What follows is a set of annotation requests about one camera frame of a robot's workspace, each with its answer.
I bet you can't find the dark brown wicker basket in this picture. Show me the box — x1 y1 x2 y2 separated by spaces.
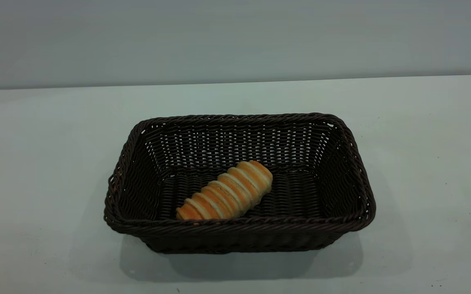
103 112 377 254

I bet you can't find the ridged golden bread roll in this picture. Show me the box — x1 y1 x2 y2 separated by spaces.
176 160 273 221

